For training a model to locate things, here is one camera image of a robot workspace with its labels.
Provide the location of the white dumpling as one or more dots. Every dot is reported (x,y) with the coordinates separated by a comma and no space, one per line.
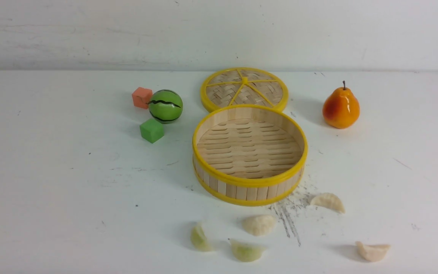
(372,253)
(259,225)
(330,201)

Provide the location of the green-filled dumpling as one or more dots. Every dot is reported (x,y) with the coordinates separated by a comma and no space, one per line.
(246,252)
(199,240)

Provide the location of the green-filled dumpling front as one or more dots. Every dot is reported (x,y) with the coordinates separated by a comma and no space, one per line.
(246,252)

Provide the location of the bamboo steamer tray yellow rim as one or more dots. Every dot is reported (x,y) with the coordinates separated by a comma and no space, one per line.
(249,155)

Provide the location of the woven bamboo steamer lid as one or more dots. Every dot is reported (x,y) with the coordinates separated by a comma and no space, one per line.
(243,86)

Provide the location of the green toy watermelon ball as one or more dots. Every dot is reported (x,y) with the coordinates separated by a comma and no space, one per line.
(166,106)

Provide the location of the green foam cube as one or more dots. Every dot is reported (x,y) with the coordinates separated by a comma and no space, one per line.
(152,130)

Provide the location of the orange foam cube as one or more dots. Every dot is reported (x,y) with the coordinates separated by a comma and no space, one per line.
(141,97)

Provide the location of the orange toy pear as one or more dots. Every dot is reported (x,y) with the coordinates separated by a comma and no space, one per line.
(341,109)

